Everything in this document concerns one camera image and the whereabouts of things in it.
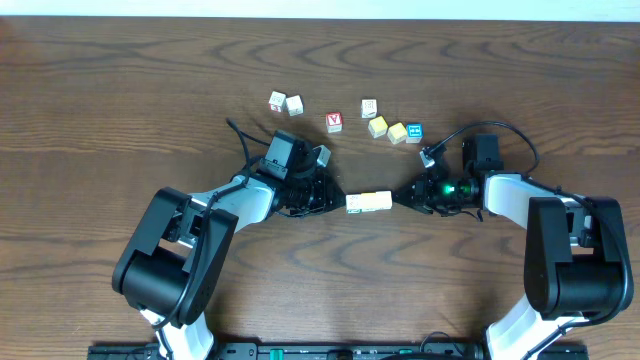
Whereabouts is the black cable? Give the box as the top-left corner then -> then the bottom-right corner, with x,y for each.
149,117 -> 274,331
427,120 -> 635,360

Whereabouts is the yellow block with plane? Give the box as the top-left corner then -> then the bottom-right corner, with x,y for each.
368,116 -> 388,139

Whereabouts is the white block red side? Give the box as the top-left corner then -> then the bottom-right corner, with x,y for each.
268,91 -> 287,112

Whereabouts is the white block blue X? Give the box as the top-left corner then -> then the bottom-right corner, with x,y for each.
361,99 -> 378,119

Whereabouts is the blue top block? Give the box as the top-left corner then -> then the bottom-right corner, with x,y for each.
406,123 -> 424,144

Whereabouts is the yellow block letter B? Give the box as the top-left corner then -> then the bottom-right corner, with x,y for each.
387,122 -> 408,145

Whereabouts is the right black cable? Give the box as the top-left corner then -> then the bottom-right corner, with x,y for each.
427,120 -> 635,360

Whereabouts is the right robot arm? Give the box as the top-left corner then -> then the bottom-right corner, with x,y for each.
392,134 -> 634,359

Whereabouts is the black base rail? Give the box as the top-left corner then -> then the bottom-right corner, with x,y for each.
87,332 -> 590,360

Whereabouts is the white block green side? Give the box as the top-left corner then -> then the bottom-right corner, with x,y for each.
346,194 -> 362,214

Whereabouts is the left black cable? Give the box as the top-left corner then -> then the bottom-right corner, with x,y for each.
149,117 -> 274,331

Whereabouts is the yellow block letter O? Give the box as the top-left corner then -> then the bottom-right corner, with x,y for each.
359,192 -> 379,212

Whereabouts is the white ladybug block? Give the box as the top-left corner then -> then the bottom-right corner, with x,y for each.
375,191 -> 393,210

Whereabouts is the plain white block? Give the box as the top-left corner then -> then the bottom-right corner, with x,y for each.
285,95 -> 304,116

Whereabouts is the red letter A block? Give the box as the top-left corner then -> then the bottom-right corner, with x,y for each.
325,112 -> 343,133

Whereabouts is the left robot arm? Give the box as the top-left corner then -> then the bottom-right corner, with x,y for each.
112,130 -> 345,359

